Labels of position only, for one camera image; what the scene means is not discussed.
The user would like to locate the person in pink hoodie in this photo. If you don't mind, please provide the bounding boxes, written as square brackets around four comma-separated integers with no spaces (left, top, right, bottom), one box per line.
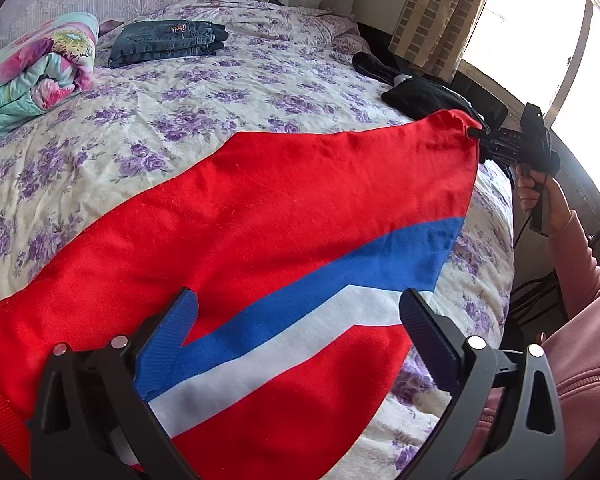
[472,274,600,480]

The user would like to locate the window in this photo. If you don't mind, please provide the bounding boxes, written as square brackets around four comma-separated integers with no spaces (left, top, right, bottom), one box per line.
[457,0,600,200]

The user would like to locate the person's right forearm pink sleeve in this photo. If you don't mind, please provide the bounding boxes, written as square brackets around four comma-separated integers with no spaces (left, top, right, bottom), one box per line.
[549,209,600,322]

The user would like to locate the bed with purple floral sheet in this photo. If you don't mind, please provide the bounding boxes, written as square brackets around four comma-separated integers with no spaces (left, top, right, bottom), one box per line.
[0,0,517,480]

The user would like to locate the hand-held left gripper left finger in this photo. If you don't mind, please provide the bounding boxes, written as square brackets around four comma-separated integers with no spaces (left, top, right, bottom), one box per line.
[27,287,201,480]

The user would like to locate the folded blue jeans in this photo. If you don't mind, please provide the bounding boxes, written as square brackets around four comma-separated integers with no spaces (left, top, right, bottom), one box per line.
[108,20,230,69]

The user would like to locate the folded floral quilt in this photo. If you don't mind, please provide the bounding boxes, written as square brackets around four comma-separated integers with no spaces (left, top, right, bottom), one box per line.
[0,11,101,148]

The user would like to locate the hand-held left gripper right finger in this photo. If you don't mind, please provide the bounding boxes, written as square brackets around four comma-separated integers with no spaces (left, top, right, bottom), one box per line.
[399,287,566,480]

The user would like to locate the red pants with striped band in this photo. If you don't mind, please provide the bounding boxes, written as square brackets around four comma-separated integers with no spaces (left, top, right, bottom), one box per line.
[0,110,483,480]

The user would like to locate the beige patterned curtain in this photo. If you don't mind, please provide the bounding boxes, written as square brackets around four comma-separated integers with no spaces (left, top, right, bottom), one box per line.
[389,0,502,85]

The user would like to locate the person's right hand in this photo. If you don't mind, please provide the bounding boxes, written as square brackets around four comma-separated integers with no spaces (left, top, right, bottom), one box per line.
[515,166,575,230]

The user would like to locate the black clothing pile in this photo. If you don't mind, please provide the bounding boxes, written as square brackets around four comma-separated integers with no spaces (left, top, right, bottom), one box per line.
[352,51,509,127]

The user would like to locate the black cable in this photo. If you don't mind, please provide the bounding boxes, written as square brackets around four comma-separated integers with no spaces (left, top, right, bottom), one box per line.
[511,209,537,253]

